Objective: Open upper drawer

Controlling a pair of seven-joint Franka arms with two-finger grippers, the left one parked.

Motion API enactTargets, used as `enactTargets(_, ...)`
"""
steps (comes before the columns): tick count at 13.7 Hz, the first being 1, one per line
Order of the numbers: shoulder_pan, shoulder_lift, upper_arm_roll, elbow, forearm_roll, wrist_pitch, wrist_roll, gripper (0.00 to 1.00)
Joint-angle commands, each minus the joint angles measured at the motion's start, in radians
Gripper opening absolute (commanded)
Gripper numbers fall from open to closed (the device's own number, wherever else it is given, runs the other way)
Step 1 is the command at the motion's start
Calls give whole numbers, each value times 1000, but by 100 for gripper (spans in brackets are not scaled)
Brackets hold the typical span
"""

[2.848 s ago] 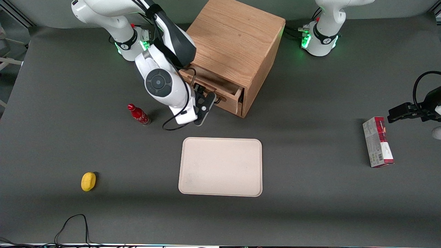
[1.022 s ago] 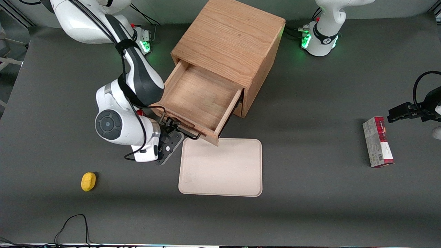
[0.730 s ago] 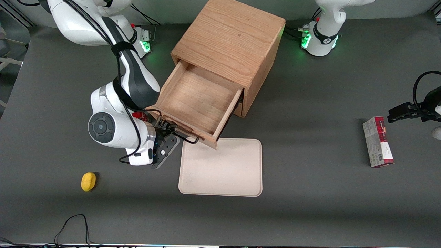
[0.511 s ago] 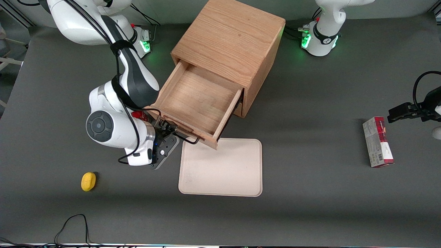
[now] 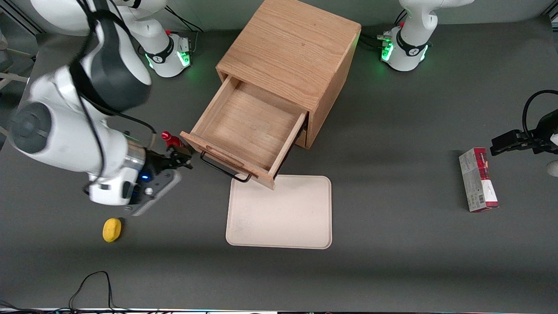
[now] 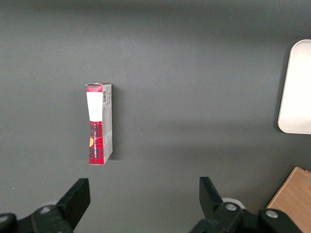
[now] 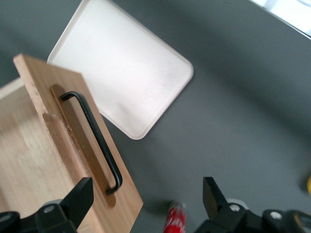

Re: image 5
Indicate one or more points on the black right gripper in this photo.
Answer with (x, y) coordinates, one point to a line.
(154, 163)

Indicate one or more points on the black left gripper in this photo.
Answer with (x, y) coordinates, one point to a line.
(542, 136)

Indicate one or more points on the wooden drawer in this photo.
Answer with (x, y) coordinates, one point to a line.
(253, 126)
(304, 140)

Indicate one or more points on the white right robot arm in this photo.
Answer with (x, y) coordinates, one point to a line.
(65, 135)

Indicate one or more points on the wooden drawer cabinet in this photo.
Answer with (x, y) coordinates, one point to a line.
(292, 48)

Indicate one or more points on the red cola bottle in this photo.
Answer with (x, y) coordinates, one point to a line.
(171, 139)

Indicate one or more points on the red grey carton box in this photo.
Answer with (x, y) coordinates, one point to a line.
(477, 181)

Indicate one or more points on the yellow lemon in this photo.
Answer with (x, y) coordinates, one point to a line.
(111, 230)

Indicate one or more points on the beige plastic tray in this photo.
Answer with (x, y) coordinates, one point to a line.
(283, 218)

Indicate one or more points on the white metal bar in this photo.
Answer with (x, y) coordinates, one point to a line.
(11, 77)

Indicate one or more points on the black frame strut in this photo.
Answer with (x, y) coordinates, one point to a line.
(30, 24)
(552, 16)

